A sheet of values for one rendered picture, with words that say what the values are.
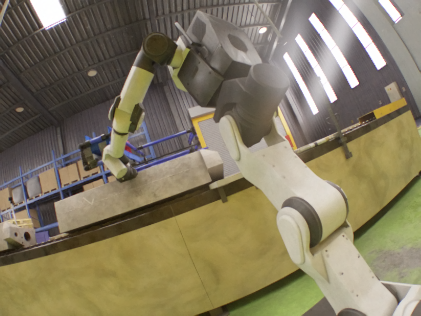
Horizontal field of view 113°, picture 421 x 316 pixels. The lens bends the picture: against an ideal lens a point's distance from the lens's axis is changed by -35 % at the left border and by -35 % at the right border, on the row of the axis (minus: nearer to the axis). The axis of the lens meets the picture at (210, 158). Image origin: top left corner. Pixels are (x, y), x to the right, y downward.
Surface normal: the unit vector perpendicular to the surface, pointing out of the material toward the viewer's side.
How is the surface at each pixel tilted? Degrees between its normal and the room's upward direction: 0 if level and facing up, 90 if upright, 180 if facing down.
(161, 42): 123
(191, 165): 80
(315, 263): 90
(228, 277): 90
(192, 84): 95
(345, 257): 60
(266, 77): 73
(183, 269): 90
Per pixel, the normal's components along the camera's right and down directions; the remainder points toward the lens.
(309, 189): -0.07, -0.85
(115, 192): 0.05, -0.34
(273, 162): 0.04, -0.72
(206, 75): -0.68, 0.25
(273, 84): 0.17, -0.50
